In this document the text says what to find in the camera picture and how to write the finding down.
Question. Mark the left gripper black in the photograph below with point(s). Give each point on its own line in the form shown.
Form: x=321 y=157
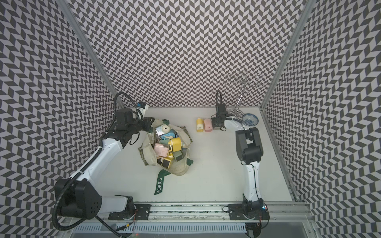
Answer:
x=148 y=122

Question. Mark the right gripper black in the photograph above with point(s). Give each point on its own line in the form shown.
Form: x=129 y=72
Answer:
x=214 y=122

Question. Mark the pink rounded pencil sharpener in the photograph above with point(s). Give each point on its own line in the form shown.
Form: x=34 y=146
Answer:
x=207 y=124

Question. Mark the yellow block pencil sharpener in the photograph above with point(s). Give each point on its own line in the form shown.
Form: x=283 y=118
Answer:
x=199 y=125

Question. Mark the cream canvas tote bag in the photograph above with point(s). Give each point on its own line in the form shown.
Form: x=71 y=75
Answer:
x=149 y=157

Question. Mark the yellow round pencil sharpener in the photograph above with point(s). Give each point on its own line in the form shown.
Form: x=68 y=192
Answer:
x=175 y=144

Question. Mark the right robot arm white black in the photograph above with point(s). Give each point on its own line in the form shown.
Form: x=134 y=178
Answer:
x=249 y=151

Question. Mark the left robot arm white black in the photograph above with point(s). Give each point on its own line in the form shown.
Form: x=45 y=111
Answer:
x=77 y=196

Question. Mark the mint green pencil sharpener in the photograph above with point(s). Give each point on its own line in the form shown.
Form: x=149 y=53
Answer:
x=162 y=130

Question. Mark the blue round pencil sharpener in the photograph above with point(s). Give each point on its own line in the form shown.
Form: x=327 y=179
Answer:
x=170 y=135

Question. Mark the pink block pencil sharpener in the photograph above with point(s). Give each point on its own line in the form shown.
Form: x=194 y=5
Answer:
x=161 y=150

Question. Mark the green block pencil sharpener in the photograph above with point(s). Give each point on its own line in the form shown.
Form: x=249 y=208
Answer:
x=178 y=155

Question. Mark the blue white patterned bowl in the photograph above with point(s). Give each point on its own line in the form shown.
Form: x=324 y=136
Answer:
x=250 y=120

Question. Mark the small yellow black sharpener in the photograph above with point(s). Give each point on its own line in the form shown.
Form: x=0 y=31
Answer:
x=167 y=162

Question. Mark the silver jewelry tree stand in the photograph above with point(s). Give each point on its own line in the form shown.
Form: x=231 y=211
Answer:
x=241 y=82

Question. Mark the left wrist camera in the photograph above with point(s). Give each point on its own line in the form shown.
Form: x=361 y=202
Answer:
x=142 y=107

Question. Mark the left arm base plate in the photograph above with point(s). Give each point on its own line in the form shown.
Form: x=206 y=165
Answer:
x=138 y=212

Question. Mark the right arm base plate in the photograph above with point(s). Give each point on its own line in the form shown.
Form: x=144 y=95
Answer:
x=237 y=212

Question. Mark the aluminium mounting rail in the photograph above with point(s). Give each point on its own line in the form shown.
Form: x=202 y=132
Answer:
x=175 y=212

